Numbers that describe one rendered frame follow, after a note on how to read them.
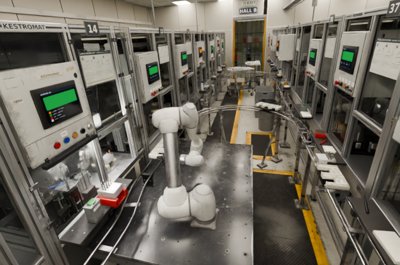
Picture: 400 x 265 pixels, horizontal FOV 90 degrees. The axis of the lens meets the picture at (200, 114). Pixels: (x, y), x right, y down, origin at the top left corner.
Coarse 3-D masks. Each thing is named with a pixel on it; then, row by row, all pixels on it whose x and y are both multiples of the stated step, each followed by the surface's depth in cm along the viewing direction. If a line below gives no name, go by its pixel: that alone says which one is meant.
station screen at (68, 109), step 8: (64, 88) 109; (72, 88) 114; (40, 96) 97; (48, 96) 101; (64, 104) 109; (72, 104) 114; (48, 112) 101; (56, 112) 105; (64, 112) 110; (72, 112) 114; (48, 120) 101; (56, 120) 105
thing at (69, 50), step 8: (64, 32) 112; (64, 40) 112; (64, 48) 115; (72, 48) 117; (72, 56) 118; (120, 64) 160; (120, 80) 161; (88, 104) 130; (128, 112) 174; (128, 120) 173; (128, 128) 176; (128, 136) 180; (96, 152) 138; (104, 168) 146; (104, 176) 147
